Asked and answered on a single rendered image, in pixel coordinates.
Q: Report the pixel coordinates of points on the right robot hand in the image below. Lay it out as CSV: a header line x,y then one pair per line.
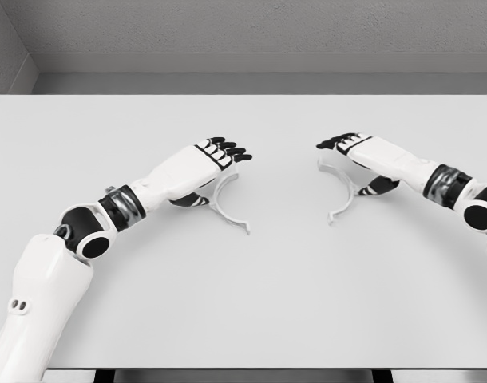
x,y
373,153

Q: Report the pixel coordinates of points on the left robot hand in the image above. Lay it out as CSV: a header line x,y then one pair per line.
x,y
187,169

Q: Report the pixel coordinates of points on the thin white pipe clamp half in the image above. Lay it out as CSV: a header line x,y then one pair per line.
x,y
223,207
343,187

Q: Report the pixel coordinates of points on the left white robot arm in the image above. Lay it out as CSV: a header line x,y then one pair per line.
x,y
68,255

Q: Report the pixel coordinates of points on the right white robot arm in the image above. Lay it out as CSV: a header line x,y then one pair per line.
x,y
451,187

